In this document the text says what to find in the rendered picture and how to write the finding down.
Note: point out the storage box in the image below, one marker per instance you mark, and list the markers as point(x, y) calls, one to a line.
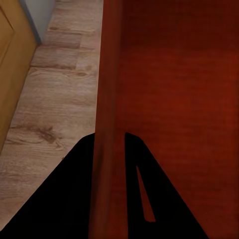
point(169, 74)

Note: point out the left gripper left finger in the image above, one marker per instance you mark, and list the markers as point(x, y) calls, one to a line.
point(60, 207)

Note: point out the door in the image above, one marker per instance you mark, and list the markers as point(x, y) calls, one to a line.
point(17, 47)

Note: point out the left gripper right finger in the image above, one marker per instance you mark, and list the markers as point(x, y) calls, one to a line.
point(174, 220)

